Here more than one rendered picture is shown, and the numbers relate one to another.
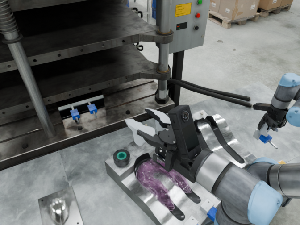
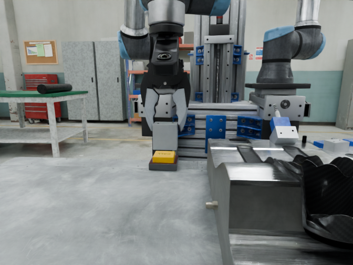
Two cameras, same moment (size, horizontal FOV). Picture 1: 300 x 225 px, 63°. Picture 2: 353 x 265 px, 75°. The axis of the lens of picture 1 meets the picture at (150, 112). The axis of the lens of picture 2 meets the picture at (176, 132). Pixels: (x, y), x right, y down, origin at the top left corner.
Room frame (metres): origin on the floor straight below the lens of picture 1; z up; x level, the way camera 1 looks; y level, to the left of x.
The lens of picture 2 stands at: (1.27, -0.32, 1.04)
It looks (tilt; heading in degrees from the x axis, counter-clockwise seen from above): 12 degrees down; 210
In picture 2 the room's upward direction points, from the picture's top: straight up
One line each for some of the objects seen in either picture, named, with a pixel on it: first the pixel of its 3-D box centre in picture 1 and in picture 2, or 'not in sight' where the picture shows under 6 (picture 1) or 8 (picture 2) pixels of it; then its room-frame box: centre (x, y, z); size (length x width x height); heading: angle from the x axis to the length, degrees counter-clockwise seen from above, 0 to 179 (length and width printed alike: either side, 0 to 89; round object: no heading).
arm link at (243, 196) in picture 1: (246, 195); not in sight; (0.24, -0.19, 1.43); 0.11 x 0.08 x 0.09; 47
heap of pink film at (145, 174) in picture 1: (161, 177); not in sight; (0.62, -0.05, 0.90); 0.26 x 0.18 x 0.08; 44
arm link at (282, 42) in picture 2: not in sight; (279, 43); (0.15, -0.47, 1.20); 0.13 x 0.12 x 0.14; 136
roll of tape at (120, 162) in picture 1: (121, 157); not in sight; (0.72, 0.13, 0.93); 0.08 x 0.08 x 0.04
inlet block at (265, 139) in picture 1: (267, 139); (167, 131); (0.83, -0.60, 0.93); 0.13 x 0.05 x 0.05; 27
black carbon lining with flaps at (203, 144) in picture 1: (212, 139); (299, 156); (0.84, -0.33, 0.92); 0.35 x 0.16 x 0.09; 27
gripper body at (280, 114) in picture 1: (276, 115); (166, 59); (0.84, -0.59, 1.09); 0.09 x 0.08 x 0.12; 27
